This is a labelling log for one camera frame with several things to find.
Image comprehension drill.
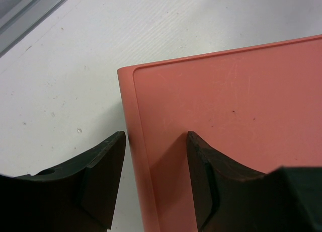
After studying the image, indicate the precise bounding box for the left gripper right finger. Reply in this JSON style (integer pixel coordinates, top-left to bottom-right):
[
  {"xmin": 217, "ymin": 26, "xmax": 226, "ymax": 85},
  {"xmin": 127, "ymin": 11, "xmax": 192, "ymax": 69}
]
[{"xmin": 187, "ymin": 131, "xmax": 321, "ymax": 231}]

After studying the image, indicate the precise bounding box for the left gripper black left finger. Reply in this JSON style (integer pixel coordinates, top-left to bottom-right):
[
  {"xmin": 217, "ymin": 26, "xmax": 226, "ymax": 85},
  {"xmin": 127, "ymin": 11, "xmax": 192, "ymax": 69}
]
[{"xmin": 1, "ymin": 131, "xmax": 126, "ymax": 231}]

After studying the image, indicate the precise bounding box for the orange drawer box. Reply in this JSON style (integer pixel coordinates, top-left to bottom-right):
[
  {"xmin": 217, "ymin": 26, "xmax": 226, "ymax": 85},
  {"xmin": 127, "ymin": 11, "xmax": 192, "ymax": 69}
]
[{"xmin": 118, "ymin": 35, "xmax": 321, "ymax": 231}]

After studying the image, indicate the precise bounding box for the aluminium table frame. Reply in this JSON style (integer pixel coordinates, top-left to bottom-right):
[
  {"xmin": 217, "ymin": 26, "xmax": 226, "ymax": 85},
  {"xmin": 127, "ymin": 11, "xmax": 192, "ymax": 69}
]
[{"xmin": 1, "ymin": 0, "xmax": 67, "ymax": 56}]

